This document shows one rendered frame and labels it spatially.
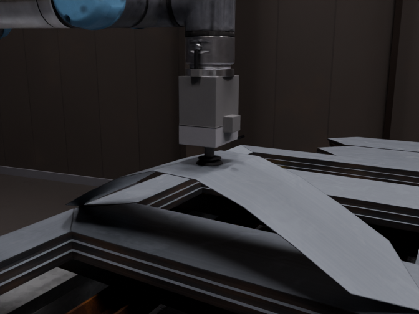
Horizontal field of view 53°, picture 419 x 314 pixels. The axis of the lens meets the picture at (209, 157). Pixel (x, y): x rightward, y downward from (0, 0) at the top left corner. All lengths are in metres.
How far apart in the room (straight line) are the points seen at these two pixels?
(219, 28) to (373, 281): 0.39
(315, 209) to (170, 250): 0.24
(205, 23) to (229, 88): 0.10
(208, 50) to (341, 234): 0.32
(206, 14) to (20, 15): 0.25
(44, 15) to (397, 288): 0.57
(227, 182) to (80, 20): 0.29
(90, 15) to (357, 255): 0.45
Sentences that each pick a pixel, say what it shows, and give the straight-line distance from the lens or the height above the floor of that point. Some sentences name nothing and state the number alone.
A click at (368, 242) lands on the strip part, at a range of 0.65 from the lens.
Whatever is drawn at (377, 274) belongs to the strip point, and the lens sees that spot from 0.60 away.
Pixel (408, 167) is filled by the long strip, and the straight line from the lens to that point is 1.34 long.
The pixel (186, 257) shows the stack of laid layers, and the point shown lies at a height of 0.86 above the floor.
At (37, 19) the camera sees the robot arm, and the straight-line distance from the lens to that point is 0.63.
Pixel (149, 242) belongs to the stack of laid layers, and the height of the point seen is 0.86.
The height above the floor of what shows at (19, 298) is 0.68.
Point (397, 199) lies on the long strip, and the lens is 1.04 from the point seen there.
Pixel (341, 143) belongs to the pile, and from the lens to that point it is 1.70.
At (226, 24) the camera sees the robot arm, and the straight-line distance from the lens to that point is 0.64.
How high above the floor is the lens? 1.16
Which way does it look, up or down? 13 degrees down
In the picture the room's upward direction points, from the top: straight up
